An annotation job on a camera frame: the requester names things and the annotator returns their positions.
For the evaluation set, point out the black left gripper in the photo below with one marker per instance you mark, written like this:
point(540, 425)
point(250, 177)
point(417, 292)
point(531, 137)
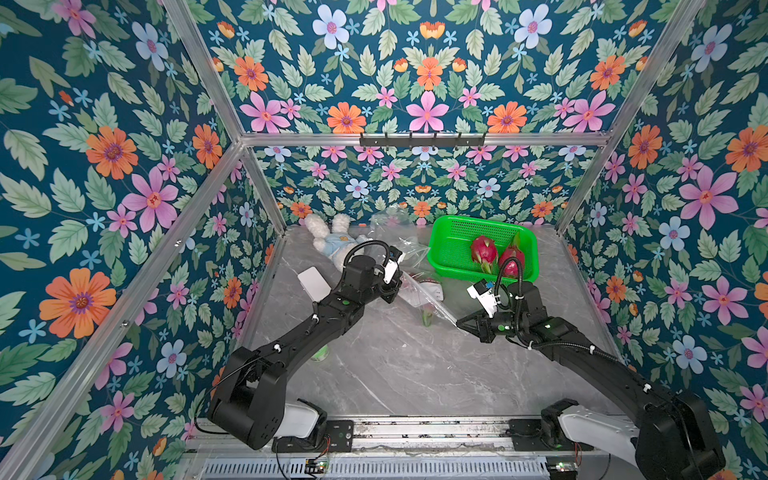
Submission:
point(389, 288)

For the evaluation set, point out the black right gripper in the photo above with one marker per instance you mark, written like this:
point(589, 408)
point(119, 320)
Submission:
point(483, 327)

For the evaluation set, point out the clear zip-top bag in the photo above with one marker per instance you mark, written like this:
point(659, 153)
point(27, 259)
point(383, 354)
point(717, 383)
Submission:
point(429, 302)
point(393, 226)

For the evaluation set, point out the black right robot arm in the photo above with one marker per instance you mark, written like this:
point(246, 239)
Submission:
point(665, 435)

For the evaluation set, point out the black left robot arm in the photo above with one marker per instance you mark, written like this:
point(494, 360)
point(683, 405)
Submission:
point(249, 401)

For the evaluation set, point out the white plush bear toy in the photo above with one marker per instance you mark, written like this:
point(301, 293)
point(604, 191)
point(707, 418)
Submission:
point(333, 240)

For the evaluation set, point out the white rectangular box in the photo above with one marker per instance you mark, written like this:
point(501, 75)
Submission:
point(314, 284)

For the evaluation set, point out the green plastic basket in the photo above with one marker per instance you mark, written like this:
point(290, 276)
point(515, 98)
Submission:
point(449, 247)

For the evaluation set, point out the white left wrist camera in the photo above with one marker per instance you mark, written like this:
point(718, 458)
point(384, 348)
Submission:
point(392, 265)

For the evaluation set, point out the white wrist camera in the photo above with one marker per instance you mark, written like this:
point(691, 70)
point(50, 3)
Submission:
point(483, 291)
point(392, 265)

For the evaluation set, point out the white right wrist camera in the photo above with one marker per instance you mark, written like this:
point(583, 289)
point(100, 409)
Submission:
point(483, 291)

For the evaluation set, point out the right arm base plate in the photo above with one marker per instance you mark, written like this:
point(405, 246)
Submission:
point(534, 434)

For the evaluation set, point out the black hook rail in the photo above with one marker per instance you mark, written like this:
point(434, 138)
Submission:
point(409, 140)

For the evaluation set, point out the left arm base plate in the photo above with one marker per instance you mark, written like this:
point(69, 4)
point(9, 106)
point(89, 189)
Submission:
point(332, 436)

